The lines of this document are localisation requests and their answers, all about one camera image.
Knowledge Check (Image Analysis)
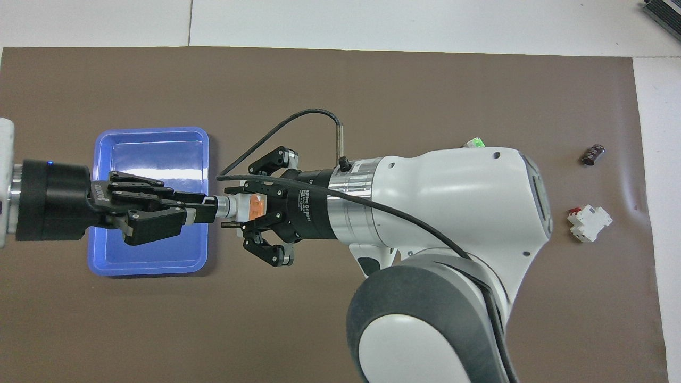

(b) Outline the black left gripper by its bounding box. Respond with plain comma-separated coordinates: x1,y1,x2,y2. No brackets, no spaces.
16,162,218,246

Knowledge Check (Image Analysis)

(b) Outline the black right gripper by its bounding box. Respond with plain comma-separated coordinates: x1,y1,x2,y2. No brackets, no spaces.
221,146,339,268

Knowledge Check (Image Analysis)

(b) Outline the orange selector switch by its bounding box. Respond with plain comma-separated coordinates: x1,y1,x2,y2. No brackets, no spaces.
214,193,267,223

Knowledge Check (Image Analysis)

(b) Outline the blue plastic tray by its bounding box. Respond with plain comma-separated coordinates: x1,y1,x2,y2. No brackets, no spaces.
87,127,210,277

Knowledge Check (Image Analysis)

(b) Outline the brown table mat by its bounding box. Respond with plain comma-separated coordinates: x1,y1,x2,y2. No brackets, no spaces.
0,47,670,383

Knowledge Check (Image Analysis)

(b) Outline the white circuit breaker red lever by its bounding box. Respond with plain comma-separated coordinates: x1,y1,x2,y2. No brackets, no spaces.
567,205,613,243

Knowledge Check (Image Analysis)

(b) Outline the grey ribbed device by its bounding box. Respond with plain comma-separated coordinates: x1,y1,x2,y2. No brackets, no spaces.
641,0,681,43

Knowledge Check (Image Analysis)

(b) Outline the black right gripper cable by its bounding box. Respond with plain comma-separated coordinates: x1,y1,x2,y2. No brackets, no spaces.
215,109,519,383

